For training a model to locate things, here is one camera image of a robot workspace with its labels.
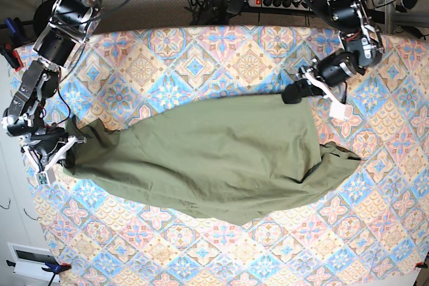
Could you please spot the orange clamp bottom right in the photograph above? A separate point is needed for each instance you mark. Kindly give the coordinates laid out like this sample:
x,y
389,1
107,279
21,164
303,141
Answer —
x,y
422,265

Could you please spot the green t-shirt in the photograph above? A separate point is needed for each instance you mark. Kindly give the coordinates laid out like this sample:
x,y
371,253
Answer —
x,y
235,158

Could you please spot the black round stool base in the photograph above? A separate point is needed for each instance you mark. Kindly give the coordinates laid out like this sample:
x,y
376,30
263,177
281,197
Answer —
x,y
42,16

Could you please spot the white wall socket box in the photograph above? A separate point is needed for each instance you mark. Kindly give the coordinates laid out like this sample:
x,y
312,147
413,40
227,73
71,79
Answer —
x,y
29,261

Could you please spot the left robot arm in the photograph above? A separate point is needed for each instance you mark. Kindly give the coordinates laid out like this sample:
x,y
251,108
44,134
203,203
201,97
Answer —
x,y
362,47

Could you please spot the patterned tablecloth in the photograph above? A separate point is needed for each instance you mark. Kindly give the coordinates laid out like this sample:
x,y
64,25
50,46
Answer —
x,y
373,227

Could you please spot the blue clamp bottom left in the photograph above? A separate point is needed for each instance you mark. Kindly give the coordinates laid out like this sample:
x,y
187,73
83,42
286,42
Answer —
x,y
55,268

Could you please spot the white power strip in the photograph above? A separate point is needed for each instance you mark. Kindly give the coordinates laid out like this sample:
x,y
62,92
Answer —
x,y
279,4

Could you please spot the orange black clamp left top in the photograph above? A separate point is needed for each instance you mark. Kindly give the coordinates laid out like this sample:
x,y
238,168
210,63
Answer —
x,y
8,49

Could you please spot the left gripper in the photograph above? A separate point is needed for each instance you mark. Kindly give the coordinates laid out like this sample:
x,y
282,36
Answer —
x,y
318,80

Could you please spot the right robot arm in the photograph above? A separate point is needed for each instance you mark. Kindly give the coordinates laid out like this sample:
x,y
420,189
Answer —
x,y
68,28

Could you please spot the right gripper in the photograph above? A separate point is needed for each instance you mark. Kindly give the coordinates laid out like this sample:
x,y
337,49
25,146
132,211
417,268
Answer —
x,y
45,150

